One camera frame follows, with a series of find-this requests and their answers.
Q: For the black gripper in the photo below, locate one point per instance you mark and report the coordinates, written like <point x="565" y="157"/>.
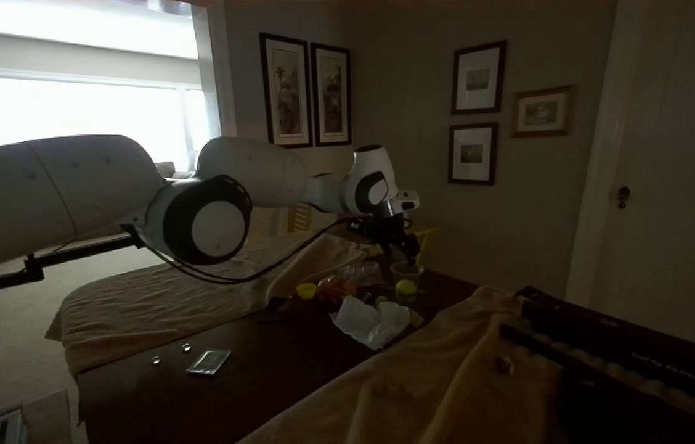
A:
<point x="388" y="227"/>

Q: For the yellow-green tennis ball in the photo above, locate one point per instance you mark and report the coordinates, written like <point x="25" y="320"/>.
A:
<point x="405" y="290"/>

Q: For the yellow bowl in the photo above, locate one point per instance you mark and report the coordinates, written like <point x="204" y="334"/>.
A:
<point x="306" y="290"/>

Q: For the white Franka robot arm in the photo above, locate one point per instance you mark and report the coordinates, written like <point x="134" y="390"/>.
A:
<point x="52" y="199"/>

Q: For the small green spiky ball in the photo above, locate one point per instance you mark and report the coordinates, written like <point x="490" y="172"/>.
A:
<point x="381" y="304"/>

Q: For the yellow wooden chair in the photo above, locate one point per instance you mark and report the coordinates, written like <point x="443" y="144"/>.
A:
<point x="427" y="237"/>

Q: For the crumpled clear plastic bag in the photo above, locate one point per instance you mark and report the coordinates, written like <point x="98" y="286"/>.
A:
<point x="363" y="273"/>

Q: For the white crumpled cloth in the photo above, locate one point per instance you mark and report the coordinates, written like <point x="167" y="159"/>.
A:
<point x="375" y="321"/>

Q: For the orange fruit toy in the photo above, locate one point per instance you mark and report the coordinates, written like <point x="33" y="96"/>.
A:
<point x="335" y="290"/>

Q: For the small black framed picture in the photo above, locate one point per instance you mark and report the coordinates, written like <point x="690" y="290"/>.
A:
<point x="479" y="77"/>
<point x="471" y="154"/>

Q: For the beige towel cloth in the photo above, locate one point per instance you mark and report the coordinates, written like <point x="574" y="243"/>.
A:
<point x="134" y="312"/>
<point x="412" y="386"/>

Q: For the tall black framed picture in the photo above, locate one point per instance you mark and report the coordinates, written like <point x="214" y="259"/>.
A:
<point x="332" y="95"/>
<point x="288" y="90"/>

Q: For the brown framed picture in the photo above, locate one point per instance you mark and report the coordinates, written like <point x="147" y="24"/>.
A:
<point x="544" y="112"/>

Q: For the white paper card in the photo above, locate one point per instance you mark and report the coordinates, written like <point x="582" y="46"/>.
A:
<point x="208" y="360"/>

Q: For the metal door knob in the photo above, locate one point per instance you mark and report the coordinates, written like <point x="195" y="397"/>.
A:
<point x="624" y="199"/>

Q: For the small silver cap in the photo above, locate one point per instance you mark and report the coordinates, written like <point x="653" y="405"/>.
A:
<point x="156" y="358"/>
<point x="187" y="347"/>

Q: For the long black bar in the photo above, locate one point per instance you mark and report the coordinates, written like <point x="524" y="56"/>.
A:
<point x="627" y="329"/>

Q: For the black elongated device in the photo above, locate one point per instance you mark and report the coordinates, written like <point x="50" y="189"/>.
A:
<point x="627" y="396"/>

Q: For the white room door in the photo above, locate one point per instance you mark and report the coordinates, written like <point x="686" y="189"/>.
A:
<point x="677" y="180"/>

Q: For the large bright window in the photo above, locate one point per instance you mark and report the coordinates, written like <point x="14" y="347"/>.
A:
<point x="78" y="100"/>

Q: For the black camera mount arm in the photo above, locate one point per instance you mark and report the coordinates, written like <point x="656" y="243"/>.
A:
<point x="52" y="258"/>

